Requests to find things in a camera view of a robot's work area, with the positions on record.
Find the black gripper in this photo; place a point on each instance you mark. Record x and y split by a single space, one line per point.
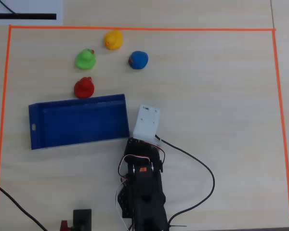
134 144

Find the green rubber duck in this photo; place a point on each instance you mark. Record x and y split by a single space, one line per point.
85 61

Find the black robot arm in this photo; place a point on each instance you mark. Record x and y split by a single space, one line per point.
147 192

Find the blue plastic box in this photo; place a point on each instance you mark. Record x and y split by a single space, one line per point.
82 122

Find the red rubber duck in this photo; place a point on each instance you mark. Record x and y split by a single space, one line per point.
83 89

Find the blue rubber duck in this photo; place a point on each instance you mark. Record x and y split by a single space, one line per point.
139 60

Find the yellow rubber duck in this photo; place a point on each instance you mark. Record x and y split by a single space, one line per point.
113 39

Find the black zip tie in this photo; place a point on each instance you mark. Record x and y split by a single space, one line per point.
179 226

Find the black table clamp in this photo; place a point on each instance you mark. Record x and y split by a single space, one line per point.
82 220

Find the orange tape border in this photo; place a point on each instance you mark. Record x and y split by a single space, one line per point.
278 72

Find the white paper sheet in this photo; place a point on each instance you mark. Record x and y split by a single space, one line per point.
38 6

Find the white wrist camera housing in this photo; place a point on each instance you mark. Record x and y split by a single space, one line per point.
146 122

